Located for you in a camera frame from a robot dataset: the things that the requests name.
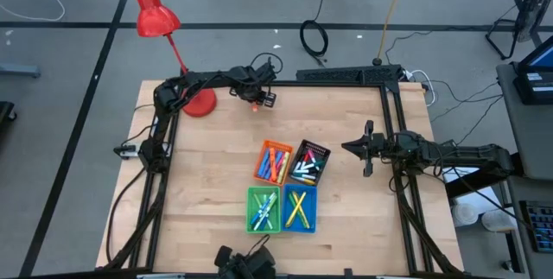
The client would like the yellow slim highlighter pen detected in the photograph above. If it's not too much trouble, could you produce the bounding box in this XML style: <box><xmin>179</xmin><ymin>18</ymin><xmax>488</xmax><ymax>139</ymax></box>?
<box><xmin>292</xmin><ymin>191</ymin><xmax>311</xmax><ymax>230</ymax></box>
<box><xmin>284</xmin><ymin>190</ymin><xmax>308</xmax><ymax>229</ymax></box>

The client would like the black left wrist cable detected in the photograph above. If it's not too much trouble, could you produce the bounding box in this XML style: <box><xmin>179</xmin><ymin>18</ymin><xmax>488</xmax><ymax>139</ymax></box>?
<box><xmin>249</xmin><ymin>51</ymin><xmax>285</xmax><ymax>77</ymax></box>

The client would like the black plastic basket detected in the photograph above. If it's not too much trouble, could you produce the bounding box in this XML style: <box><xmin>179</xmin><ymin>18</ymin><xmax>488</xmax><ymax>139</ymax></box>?
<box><xmin>287</xmin><ymin>138</ymin><xmax>332</xmax><ymax>187</ymax></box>

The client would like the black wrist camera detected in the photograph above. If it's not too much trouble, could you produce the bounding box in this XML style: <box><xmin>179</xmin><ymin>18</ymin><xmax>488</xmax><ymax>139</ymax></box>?
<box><xmin>395</xmin><ymin>130</ymin><xmax>428</xmax><ymax>162</ymax></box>
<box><xmin>255</xmin><ymin>65</ymin><xmax>278</xmax><ymax>88</ymax></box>

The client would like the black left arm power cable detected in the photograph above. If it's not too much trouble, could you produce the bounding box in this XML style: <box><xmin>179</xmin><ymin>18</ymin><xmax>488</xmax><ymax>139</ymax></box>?
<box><xmin>105</xmin><ymin>167</ymin><xmax>150</xmax><ymax>267</ymax></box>

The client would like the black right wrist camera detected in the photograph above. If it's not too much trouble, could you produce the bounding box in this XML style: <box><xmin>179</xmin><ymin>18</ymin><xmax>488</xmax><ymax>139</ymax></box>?
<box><xmin>395</xmin><ymin>130</ymin><xmax>428</xmax><ymax>162</ymax></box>

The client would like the grey left arm base plate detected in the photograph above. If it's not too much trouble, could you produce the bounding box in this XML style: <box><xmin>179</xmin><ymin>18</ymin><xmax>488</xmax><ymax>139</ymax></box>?
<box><xmin>112</xmin><ymin>143</ymin><xmax>140</xmax><ymax>161</ymax></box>

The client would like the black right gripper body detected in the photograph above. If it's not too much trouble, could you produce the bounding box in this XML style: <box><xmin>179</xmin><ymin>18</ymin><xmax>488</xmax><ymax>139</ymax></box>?
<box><xmin>364</xmin><ymin>119</ymin><xmax>403</xmax><ymax>177</ymax></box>

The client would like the black keyboard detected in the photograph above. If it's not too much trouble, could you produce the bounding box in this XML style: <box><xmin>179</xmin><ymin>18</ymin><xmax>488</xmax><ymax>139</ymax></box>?
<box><xmin>518</xmin><ymin>200</ymin><xmax>553</xmax><ymax>255</ymax></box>

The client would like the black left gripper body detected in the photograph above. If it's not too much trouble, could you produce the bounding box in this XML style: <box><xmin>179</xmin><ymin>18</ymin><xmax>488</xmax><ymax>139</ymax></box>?
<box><xmin>229</xmin><ymin>75</ymin><xmax>277</xmax><ymax>101</ymax></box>

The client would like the black aluminium table frame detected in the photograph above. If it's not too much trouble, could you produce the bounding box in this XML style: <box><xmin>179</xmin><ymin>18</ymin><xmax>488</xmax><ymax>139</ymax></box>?
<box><xmin>95</xmin><ymin>78</ymin><xmax>466</xmax><ymax>279</ymax></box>

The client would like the blue-lit monitor screen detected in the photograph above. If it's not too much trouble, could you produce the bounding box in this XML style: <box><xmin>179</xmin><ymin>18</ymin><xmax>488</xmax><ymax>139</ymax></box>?
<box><xmin>518</xmin><ymin>35</ymin><xmax>553</xmax><ymax>73</ymax></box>

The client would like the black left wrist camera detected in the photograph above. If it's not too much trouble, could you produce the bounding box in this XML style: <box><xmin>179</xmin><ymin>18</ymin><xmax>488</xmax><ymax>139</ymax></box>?
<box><xmin>255</xmin><ymin>65</ymin><xmax>278</xmax><ymax>88</ymax></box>

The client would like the red desk lamp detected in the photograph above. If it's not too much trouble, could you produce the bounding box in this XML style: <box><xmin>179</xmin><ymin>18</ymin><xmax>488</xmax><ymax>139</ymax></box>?
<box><xmin>132</xmin><ymin>0</ymin><xmax>219</xmax><ymax>118</ymax></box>

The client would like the grey floor bar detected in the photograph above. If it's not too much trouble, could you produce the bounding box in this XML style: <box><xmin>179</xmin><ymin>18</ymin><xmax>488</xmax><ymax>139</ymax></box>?
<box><xmin>0</xmin><ymin>64</ymin><xmax>42</xmax><ymax>79</ymax></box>

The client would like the white paper sheet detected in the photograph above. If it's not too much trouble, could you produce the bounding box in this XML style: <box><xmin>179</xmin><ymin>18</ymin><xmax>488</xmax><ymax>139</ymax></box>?
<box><xmin>440</xmin><ymin>166</ymin><xmax>479</xmax><ymax>185</ymax></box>

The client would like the black perforated bar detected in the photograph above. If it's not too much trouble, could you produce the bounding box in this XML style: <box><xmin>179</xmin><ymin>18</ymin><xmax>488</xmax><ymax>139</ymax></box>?
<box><xmin>296</xmin><ymin>64</ymin><xmax>404</xmax><ymax>85</ymax></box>

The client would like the white round container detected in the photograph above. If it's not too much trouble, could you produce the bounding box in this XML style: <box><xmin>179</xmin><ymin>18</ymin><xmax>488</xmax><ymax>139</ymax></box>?
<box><xmin>450</xmin><ymin>202</ymin><xmax>480</xmax><ymax>228</ymax></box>
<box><xmin>480</xmin><ymin>208</ymin><xmax>519</xmax><ymax>233</ymax></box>

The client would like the green plastic basket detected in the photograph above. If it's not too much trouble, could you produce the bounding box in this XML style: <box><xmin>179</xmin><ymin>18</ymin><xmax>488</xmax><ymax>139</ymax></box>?
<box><xmin>245</xmin><ymin>186</ymin><xmax>283</xmax><ymax>234</ymax></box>

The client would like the thin light green pen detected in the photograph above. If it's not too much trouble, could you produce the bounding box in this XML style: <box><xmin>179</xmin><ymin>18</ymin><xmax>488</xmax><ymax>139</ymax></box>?
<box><xmin>258</xmin><ymin>194</ymin><xmax>277</xmax><ymax>231</ymax></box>
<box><xmin>252</xmin><ymin>193</ymin><xmax>274</xmax><ymax>231</ymax></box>

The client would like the black standing fan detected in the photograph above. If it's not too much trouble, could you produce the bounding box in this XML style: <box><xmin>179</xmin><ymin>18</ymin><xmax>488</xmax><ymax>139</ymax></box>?
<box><xmin>484</xmin><ymin>0</ymin><xmax>553</xmax><ymax>61</ymax></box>

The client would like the yellow hanging cable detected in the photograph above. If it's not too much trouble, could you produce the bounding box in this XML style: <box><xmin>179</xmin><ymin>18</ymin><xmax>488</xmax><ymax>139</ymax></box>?
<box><xmin>372</xmin><ymin>0</ymin><xmax>410</xmax><ymax>67</ymax></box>

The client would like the white looped cable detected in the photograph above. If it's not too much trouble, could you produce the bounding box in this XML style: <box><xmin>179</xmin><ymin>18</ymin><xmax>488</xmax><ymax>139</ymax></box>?
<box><xmin>405</xmin><ymin>69</ymin><xmax>437</xmax><ymax>109</ymax></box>

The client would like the black floor cable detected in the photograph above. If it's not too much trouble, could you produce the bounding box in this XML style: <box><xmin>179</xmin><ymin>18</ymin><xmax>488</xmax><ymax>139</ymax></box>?
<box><xmin>384</xmin><ymin>4</ymin><xmax>519</xmax><ymax>123</ymax></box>

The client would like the blue plastic basket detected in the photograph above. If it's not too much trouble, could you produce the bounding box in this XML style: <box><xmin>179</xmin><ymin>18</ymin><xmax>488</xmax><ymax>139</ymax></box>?
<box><xmin>281</xmin><ymin>183</ymin><xmax>318</xmax><ymax>233</ymax></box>

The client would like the black box with white labels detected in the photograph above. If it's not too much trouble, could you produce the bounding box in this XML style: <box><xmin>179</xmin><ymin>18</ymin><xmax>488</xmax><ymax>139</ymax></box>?
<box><xmin>512</xmin><ymin>69</ymin><xmax>553</xmax><ymax>106</ymax></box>

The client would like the blue highlighter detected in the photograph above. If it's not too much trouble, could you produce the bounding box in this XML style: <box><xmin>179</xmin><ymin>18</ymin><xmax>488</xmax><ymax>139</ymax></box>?
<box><xmin>257</xmin><ymin>148</ymin><xmax>271</xmax><ymax>179</ymax></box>
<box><xmin>270</xmin><ymin>151</ymin><xmax>284</xmax><ymax>181</ymax></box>

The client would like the black device with cable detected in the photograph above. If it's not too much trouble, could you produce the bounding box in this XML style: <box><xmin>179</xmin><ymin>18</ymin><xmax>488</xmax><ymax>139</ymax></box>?
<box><xmin>213</xmin><ymin>233</ymin><xmax>278</xmax><ymax>279</ymax></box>

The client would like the black wheeled object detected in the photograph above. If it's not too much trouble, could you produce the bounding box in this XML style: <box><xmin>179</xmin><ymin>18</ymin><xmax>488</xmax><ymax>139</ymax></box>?
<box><xmin>0</xmin><ymin>100</ymin><xmax>19</xmax><ymax>125</ymax></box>

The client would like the grey desk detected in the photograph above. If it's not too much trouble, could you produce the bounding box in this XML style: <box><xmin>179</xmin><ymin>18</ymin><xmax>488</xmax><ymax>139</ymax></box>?
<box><xmin>495</xmin><ymin>61</ymin><xmax>553</xmax><ymax>181</ymax></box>

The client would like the orange plastic basket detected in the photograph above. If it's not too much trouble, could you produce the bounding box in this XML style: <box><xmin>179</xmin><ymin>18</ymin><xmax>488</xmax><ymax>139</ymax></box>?
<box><xmin>253</xmin><ymin>139</ymin><xmax>295</xmax><ymax>187</ymax></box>

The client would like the black desk support beam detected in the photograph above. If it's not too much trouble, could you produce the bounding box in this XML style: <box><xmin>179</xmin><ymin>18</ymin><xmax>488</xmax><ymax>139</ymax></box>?
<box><xmin>444</xmin><ymin>153</ymin><xmax>522</xmax><ymax>200</ymax></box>

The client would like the cream marker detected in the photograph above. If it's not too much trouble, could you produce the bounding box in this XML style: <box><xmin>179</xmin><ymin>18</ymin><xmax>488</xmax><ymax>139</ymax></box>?
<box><xmin>276</xmin><ymin>151</ymin><xmax>292</xmax><ymax>186</ymax></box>

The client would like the black coiled hanging cable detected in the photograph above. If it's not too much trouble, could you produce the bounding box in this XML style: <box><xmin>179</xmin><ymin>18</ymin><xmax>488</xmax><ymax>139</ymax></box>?
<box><xmin>299</xmin><ymin>0</ymin><xmax>332</xmax><ymax>67</ymax></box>

